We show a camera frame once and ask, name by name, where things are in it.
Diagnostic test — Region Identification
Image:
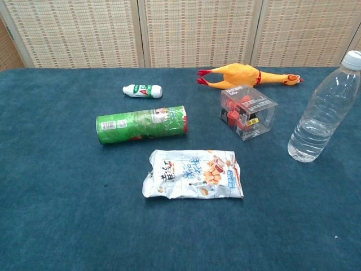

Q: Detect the clear box with red parts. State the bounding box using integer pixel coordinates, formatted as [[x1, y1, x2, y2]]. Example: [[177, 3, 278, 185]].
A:
[[219, 84, 279, 142]]

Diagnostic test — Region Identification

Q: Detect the small white milk bottle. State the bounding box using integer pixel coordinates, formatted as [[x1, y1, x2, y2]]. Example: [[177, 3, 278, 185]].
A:
[[122, 84, 163, 99]]

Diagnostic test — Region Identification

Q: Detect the white snack bag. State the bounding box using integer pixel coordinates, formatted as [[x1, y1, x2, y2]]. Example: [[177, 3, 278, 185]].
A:
[[142, 149, 244, 200]]

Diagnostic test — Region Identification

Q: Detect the yellow rubber chicken toy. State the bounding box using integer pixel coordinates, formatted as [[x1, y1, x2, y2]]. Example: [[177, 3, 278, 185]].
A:
[[197, 63, 305, 91]]

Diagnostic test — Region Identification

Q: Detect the green chips can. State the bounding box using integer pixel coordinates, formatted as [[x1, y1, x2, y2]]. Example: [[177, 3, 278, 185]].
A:
[[95, 105, 189, 146]]

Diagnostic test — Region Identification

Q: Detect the transparent plastic water bottle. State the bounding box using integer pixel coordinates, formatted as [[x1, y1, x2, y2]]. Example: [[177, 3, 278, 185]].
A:
[[287, 50, 361, 163]]

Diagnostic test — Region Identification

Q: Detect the woven bamboo folding screen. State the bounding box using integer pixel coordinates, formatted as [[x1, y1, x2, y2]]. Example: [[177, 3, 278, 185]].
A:
[[0, 0, 361, 72]]

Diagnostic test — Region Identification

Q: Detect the blue felt table cover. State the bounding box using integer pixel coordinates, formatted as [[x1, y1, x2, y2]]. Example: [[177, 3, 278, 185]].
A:
[[0, 66, 361, 271]]

